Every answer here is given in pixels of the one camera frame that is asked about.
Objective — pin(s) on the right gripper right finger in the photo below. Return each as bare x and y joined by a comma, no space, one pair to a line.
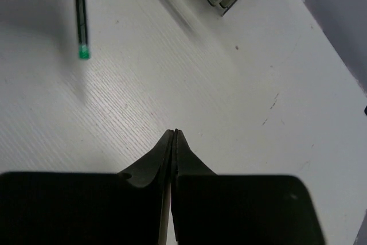
183,162

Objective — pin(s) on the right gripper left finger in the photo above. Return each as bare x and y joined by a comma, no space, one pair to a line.
144,198

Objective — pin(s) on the green pen refill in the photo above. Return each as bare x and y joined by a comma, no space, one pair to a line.
82,29

